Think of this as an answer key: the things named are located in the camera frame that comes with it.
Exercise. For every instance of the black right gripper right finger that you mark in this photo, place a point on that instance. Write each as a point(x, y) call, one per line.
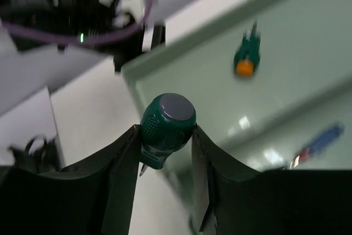
point(232, 198)

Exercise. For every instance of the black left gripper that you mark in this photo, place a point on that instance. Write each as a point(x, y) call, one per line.
point(92, 21)

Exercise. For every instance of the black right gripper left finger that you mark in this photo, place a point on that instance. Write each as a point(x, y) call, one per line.
point(92, 196)

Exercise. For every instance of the green stubby screwdriver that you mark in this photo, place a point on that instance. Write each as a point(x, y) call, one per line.
point(166, 126)
point(247, 56)

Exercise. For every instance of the blue handled precision screwdriver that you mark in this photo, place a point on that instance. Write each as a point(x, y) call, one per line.
point(317, 145)

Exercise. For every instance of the green toolbox with clear lid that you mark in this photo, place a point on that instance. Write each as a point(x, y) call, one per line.
point(301, 87)

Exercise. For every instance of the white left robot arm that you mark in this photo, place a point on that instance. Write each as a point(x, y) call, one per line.
point(32, 24)

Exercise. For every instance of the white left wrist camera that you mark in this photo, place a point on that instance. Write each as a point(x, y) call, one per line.
point(127, 10)

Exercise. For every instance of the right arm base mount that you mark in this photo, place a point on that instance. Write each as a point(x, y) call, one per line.
point(39, 155)

